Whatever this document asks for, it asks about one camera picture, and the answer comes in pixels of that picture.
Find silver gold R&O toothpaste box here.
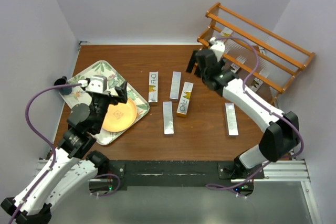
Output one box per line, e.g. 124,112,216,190
148,71,159,105

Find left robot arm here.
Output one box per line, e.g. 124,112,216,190
1,78,128,223

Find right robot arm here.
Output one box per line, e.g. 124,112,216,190
186,49,303,178

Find wooden tiered shelf rack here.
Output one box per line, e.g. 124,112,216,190
197,3,316,103

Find silver toothpaste box upper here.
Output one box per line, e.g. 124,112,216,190
170,71,181,100

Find orange round plate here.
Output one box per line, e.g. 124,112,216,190
102,98,137,132

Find dark blue mug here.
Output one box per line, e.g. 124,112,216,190
54,76,72,95

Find silver toothpaste box lower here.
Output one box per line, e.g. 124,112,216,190
163,101,174,135

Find silver box far right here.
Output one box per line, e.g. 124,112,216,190
225,103,239,136

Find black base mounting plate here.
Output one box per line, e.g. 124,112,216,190
98,160,265,190

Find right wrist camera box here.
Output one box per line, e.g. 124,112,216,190
209,37,225,61

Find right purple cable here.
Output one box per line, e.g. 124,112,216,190
206,37,305,192

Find purple cable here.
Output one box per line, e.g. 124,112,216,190
206,37,305,192
7,82,121,224

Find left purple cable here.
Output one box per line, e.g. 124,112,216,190
7,82,121,224

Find aluminium frame rail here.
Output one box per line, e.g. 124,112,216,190
19,158,322,224

